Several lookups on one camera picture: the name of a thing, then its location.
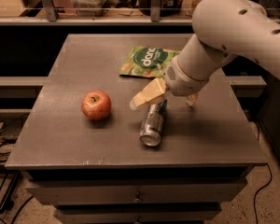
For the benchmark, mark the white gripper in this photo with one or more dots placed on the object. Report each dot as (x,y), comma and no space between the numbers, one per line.
(183,79)

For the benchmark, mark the silver blue redbull can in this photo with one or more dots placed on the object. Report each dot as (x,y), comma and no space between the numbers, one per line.
(151,127)

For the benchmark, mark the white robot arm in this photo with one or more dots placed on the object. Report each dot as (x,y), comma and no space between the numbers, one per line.
(223,30)

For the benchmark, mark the green snack bag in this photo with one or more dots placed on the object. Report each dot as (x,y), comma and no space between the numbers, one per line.
(146,62)

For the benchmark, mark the red apple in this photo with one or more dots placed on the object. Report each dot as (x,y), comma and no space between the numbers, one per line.
(96,105)

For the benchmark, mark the grey cabinet with drawers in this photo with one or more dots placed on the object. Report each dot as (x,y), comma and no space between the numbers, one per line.
(90,171)

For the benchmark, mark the metal drawer knob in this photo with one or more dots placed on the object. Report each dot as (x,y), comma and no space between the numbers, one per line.
(137,198)

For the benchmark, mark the black power adapter on floor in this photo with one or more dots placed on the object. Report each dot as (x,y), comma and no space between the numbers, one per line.
(10,131)

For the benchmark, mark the grey shelf rail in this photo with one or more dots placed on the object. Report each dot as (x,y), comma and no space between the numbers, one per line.
(115,12)

